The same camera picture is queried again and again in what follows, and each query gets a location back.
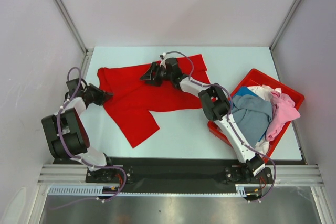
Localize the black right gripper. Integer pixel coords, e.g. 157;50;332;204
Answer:
140;62;173;87

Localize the red t-shirt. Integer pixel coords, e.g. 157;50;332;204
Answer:
97;63;202;148

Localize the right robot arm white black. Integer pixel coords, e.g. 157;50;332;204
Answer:
140;56;265;183

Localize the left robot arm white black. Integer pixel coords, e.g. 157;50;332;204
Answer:
41;78;116;183

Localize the blue t-shirt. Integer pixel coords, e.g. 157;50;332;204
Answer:
235;86;258;97

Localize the red plastic bin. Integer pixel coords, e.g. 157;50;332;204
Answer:
207;68;306;159

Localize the grey-blue t-shirt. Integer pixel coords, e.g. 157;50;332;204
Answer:
232;94;272;147

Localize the white t-shirt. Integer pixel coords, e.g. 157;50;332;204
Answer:
247;85;274;101

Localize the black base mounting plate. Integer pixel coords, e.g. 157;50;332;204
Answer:
55;157;274;195

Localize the pink t-shirt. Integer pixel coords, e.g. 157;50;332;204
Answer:
266;90;300;142

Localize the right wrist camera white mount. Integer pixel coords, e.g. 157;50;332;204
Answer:
159;52;167;69

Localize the left aluminium corner post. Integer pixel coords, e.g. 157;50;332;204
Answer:
53;0;93;55

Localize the aluminium corner post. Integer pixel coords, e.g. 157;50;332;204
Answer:
269;0;303;52
53;0;93;55

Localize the aluminium front rail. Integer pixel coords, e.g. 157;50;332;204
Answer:
37;164;324;187

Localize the left grey cable duct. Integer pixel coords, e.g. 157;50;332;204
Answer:
48;185;119;197

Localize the grey cable duct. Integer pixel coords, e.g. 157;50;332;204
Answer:
48;185;119;197
235;184;263;198

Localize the right grey cable duct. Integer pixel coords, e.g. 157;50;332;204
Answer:
235;184;263;198

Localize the right aluminium corner post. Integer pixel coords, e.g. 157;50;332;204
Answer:
269;0;303;52

